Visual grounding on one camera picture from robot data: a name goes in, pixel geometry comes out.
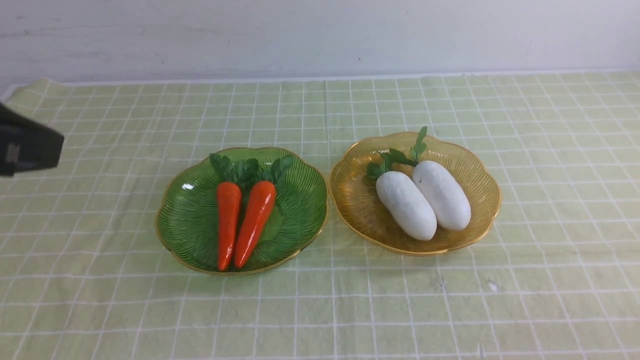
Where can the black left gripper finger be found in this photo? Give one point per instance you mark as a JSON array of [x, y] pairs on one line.
[[27, 145]]

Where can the orange toy carrot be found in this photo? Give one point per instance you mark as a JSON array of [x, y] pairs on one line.
[[228, 195], [260, 205]]

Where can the white toy radish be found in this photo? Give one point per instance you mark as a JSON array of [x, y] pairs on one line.
[[446, 197], [398, 193]]

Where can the green checked tablecloth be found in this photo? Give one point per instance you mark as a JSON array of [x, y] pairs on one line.
[[84, 276]]

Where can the green ribbed glass plate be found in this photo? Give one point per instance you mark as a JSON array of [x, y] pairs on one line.
[[187, 221]]

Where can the amber ribbed glass plate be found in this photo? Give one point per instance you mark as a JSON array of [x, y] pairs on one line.
[[358, 205]]

